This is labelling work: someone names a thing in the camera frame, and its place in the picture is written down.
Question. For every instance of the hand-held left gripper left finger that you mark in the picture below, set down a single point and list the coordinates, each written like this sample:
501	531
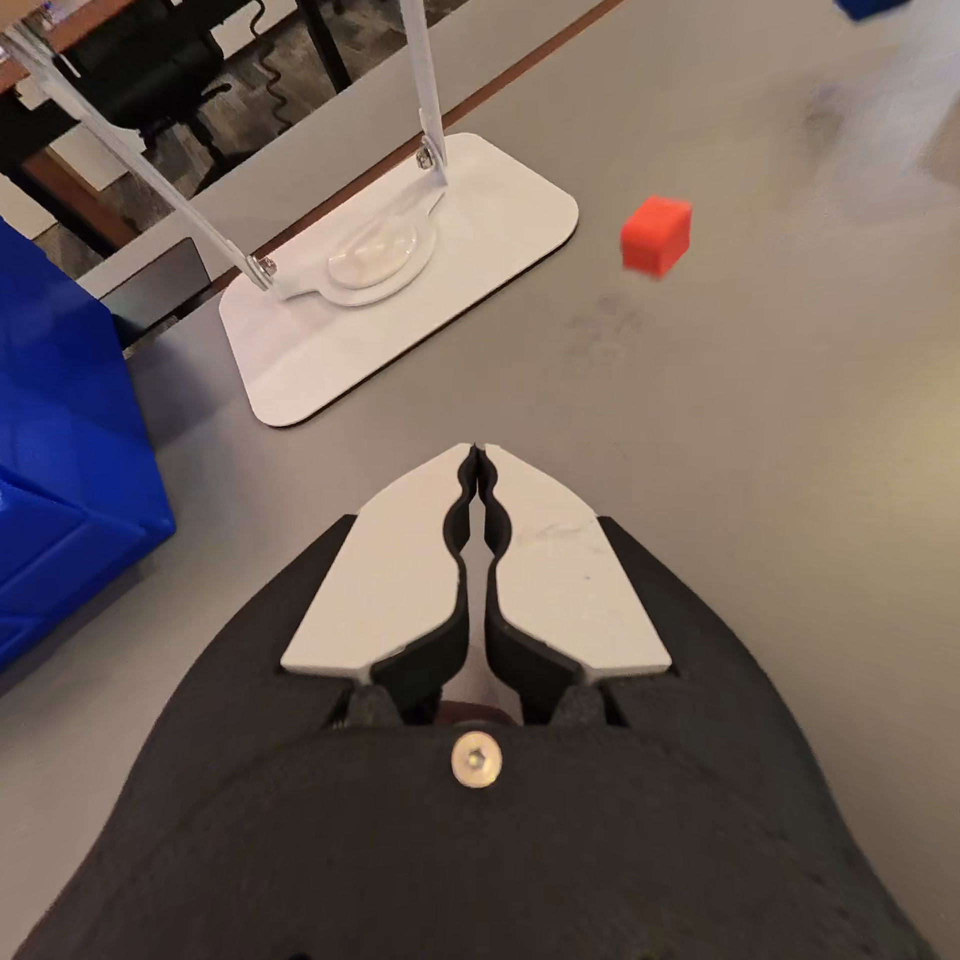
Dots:
375	592

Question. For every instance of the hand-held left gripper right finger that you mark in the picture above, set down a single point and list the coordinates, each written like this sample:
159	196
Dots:
577	592

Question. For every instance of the blue plastic bin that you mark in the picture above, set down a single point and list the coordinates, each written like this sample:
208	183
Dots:
67	450

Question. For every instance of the small red wooden cube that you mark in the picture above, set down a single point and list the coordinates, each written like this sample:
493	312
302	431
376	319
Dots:
656	236

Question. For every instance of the small blue wooden cube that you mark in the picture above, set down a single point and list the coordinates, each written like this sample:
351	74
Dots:
870	7

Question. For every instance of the black flat device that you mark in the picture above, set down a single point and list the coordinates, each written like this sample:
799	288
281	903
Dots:
157	285

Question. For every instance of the brown wooden desk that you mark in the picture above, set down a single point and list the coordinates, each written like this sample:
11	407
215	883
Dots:
79	195

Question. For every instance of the black chair base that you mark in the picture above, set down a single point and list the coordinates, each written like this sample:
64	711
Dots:
142	67

